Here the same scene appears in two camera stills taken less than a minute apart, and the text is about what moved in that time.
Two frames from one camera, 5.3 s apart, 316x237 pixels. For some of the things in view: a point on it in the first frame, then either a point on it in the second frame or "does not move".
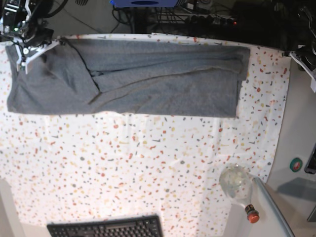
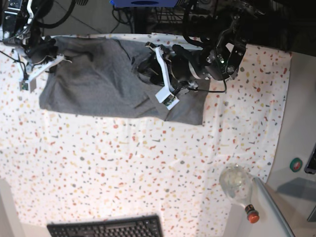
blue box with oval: [143, 3] does not move
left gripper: [42, 36] to [45, 47]
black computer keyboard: [145, 226] does not move
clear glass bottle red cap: [236, 181] does not move
